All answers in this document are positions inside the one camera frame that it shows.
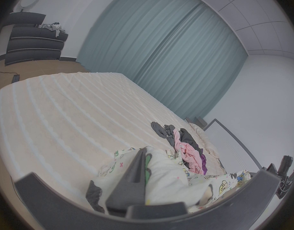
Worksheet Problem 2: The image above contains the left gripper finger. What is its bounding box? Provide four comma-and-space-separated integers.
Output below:
106, 148, 147, 216

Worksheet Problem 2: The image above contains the white printed pyjama top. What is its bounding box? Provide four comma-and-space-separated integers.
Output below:
86, 146, 251, 213

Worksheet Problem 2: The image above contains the grey garment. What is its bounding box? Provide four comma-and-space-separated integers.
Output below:
151, 122, 177, 139

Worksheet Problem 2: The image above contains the pink garment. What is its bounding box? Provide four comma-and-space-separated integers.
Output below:
173, 128, 203, 174

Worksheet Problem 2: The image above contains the black garment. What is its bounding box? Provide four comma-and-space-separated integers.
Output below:
170, 125, 203, 156

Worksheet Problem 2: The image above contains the purple garment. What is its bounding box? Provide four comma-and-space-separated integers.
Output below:
199, 153, 208, 175

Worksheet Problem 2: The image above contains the cream pillow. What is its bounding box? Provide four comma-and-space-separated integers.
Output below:
189, 122, 226, 174

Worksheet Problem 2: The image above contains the grey white bedside table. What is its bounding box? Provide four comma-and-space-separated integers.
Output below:
185, 116, 208, 129

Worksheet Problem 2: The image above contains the bed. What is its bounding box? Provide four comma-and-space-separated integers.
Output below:
0, 72, 266, 211

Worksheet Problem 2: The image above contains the blue-green curtain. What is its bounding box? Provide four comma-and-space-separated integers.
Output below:
76, 0, 248, 122

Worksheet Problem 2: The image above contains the black chest of drawers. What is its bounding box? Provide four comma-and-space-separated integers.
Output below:
4, 12, 69, 66

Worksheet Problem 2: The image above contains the crumpled white cloth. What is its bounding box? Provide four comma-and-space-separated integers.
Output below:
37, 22, 67, 38

